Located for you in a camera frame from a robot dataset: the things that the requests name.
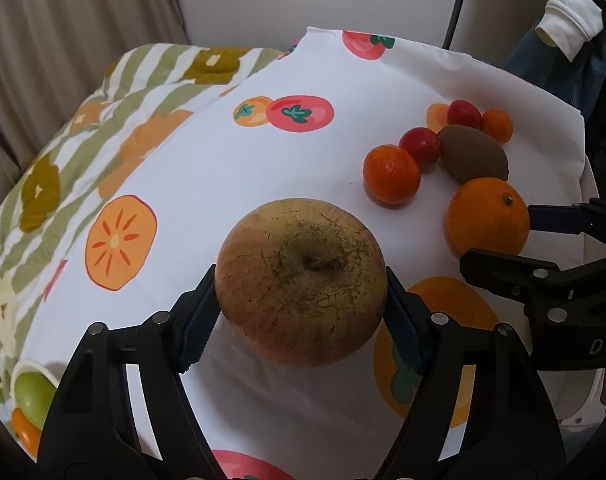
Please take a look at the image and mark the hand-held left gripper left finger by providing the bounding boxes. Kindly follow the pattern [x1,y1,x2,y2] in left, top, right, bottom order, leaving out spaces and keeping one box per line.
[37,262,219,480]

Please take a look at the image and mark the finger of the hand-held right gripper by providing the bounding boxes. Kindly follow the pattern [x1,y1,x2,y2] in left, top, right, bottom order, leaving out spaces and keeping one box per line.
[527,199,606,251]
[459,247,606,322]

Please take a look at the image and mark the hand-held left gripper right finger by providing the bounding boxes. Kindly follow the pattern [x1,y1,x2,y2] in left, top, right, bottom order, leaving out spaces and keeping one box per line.
[383,266,566,480]

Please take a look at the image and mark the large orange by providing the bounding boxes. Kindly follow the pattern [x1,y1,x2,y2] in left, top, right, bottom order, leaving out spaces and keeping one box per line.
[448,176,531,259]

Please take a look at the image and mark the brown kiwi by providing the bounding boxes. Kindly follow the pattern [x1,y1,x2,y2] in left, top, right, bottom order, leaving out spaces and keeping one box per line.
[438,124,510,184]

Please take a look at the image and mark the large russet apple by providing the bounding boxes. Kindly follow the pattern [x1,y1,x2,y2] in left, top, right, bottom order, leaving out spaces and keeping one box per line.
[214,198,388,367]

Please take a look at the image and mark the small orange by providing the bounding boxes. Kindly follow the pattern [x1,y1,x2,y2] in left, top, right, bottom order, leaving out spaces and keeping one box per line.
[480,109,513,144]

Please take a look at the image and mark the small red tomato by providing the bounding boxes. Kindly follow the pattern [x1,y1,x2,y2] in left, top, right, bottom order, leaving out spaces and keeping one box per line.
[399,127,442,167]
[446,99,483,130]

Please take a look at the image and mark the tangerine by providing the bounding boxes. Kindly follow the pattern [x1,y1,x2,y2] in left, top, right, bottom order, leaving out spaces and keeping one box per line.
[362,144,422,207]

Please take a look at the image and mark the cream bowl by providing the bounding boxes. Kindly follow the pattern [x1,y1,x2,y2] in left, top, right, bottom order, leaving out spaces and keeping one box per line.
[10,358,60,411]

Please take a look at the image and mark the dark blue garment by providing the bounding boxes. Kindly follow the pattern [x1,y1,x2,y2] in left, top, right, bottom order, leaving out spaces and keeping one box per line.
[506,25,606,121]

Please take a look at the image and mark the green apple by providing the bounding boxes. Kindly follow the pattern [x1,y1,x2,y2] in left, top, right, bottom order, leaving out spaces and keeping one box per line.
[15,371,58,427]

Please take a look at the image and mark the white fruit print cloth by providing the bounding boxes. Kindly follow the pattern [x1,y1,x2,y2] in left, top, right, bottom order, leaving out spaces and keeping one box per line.
[20,26,586,480]

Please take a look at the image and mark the orange fruit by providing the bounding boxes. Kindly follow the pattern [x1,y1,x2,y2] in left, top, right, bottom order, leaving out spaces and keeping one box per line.
[10,406,42,453]

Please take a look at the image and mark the white garment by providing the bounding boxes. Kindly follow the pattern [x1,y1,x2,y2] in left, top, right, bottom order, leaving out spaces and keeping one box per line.
[493,0,606,61]

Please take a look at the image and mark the beige curtain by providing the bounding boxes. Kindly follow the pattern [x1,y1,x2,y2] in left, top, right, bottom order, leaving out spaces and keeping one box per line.
[0,0,191,216]

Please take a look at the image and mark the dark cable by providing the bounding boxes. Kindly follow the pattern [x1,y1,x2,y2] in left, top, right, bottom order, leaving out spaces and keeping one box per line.
[443,0,474,51]

